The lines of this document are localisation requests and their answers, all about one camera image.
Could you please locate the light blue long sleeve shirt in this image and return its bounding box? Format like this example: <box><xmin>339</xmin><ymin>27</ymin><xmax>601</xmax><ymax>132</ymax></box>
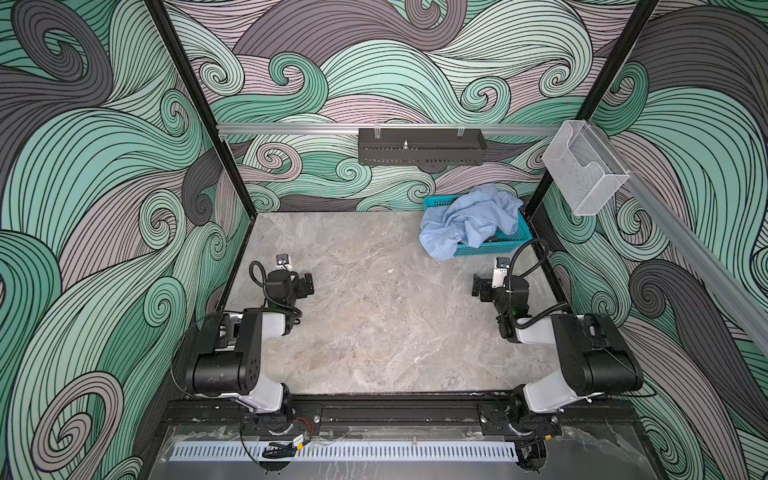
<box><xmin>419</xmin><ymin>184</ymin><xmax>523</xmax><ymax>261</ymax></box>

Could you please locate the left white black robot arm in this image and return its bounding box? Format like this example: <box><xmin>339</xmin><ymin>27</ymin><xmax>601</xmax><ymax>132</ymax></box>
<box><xmin>185</xmin><ymin>254</ymin><xmax>314</xmax><ymax>424</ymax></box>

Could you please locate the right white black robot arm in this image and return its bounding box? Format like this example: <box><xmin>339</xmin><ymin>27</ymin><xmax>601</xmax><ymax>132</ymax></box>
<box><xmin>471</xmin><ymin>238</ymin><xmax>644</xmax><ymax>430</ymax></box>

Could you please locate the teal plastic basket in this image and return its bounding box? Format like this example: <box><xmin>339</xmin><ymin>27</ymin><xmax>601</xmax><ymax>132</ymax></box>
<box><xmin>423</xmin><ymin>195</ymin><xmax>533</xmax><ymax>258</ymax></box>

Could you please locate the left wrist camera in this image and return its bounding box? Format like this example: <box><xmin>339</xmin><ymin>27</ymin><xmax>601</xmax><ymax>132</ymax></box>
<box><xmin>275</xmin><ymin>254</ymin><xmax>291</xmax><ymax>269</ymax></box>

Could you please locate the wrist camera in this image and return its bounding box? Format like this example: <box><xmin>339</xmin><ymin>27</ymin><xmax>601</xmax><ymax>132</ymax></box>
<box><xmin>275</xmin><ymin>254</ymin><xmax>291</xmax><ymax>269</ymax></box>
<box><xmin>491</xmin><ymin>257</ymin><xmax>511</xmax><ymax>288</ymax></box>

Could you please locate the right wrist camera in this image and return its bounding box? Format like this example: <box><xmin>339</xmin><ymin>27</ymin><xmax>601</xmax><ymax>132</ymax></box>
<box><xmin>491</xmin><ymin>257</ymin><xmax>511</xmax><ymax>288</ymax></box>

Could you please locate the clear plastic wall bin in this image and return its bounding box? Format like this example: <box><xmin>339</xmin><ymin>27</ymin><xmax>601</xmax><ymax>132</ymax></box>
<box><xmin>542</xmin><ymin>120</ymin><xmax>629</xmax><ymax>217</ymax></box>

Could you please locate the red black wire bundle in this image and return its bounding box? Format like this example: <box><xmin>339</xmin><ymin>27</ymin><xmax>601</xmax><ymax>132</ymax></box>
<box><xmin>261</xmin><ymin>419</ymin><xmax>316</xmax><ymax>461</ymax></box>

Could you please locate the black front mounting rail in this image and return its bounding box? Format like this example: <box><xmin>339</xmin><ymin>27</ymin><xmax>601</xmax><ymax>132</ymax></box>
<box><xmin>160</xmin><ymin>389</ymin><xmax>638</xmax><ymax>439</ymax></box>

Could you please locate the back aluminium rail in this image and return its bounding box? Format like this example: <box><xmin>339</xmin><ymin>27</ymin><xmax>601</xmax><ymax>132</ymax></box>
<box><xmin>216</xmin><ymin>122</ymin><xmax>560</xmax><ymax>137</ymax></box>

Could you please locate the aluminium rail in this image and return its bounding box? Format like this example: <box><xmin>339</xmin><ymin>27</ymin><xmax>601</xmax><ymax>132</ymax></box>
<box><xmin>216</xmin><ymin>122</ymin><xmax>560</xmax><ymax>137</ymax></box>
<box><xmin>587</xmin><ymin>124</ymin><xmax>767</xmax><ymax>352</ymax></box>

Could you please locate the black perforated wall tray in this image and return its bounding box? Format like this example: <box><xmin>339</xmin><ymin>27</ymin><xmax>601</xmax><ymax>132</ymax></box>
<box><xmin>357</xmin><ymin>127</ymin><xmax>488</xmax><ymax>169</ymax></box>

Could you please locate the white slotted cable duct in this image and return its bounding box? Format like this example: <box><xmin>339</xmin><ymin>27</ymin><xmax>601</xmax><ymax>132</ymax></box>
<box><xmin>169</xmin><ymin>440</ymin><xmax>518</xmax><ymax>463</ymax></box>

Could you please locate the right aluminium rail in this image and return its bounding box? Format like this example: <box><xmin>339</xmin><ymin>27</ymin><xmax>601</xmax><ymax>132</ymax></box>
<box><xmin>587</xmin><ymin>124</ymin><xmax>767</xmax><ymax>352</ymax></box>

